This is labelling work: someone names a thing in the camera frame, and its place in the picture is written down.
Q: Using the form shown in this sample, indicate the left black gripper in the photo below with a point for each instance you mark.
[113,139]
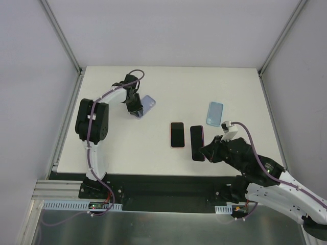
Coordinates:
[134,105]

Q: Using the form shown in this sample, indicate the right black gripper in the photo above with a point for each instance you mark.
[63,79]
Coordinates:
[215,150]

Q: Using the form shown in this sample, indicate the lavender phone case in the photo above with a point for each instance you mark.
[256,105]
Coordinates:
[148,103]

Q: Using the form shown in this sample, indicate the black phone pink edge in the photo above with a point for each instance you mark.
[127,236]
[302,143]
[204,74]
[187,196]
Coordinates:
[197,142]

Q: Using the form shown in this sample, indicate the pink phone case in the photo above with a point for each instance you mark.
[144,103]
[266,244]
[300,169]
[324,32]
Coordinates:
[170,135]

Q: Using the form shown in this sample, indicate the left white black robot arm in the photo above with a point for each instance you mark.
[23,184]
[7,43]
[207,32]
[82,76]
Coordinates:
[92,126]

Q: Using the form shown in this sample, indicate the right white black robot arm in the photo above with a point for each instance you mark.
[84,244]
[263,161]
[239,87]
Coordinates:
[264,181]

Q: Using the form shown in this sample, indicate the light blue phone case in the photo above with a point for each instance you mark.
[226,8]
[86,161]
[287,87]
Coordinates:
[214,114]

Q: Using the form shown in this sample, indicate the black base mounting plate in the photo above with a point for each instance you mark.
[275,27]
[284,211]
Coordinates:
[184,194]

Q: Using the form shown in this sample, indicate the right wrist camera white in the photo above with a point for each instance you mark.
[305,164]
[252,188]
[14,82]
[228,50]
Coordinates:
[230,130]

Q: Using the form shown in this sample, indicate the right white cable duct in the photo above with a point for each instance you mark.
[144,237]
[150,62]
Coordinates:
[227,209]

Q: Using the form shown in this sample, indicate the white cable duct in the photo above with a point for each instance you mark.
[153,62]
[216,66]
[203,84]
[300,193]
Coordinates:
[76,206]
[227,209]

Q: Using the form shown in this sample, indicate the left aluminium frame post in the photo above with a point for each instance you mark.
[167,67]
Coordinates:
[60,35]

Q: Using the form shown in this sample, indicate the aluminium frame post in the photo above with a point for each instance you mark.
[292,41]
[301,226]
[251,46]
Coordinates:
[60,35]
[283,35]

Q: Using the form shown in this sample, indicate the right aluminium frame post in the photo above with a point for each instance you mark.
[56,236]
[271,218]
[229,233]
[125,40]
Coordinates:
[283,35]

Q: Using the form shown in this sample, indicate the left white cable duct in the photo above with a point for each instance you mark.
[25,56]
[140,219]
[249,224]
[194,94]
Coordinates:
[76,206]

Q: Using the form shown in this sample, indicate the aluminium front rail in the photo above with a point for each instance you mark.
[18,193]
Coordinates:
[56,189]

